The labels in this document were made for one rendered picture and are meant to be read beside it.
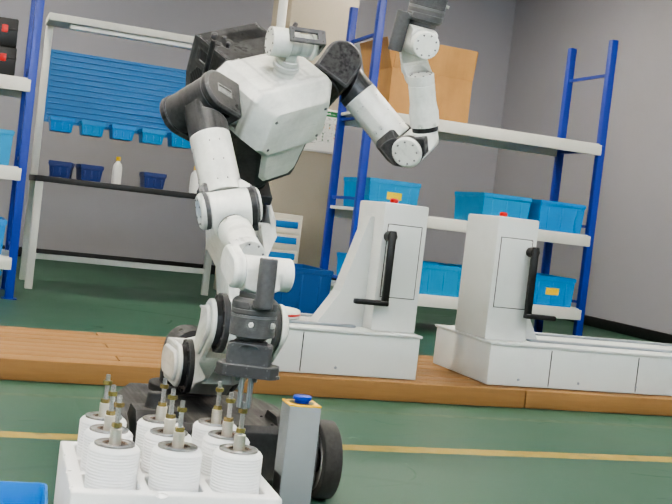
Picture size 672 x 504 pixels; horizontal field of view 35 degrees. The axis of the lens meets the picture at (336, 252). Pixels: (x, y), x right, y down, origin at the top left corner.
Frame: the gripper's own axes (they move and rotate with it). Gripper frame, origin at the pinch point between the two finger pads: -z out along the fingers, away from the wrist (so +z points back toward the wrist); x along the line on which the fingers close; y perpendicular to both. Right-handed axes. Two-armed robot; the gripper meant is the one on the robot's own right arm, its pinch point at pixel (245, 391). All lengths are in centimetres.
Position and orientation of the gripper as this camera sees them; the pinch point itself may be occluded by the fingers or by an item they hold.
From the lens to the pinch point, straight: 208.4
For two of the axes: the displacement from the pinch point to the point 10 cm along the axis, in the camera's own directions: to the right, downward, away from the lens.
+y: -0.1, 0.3, -10.0
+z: 1.2, -9.9, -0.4
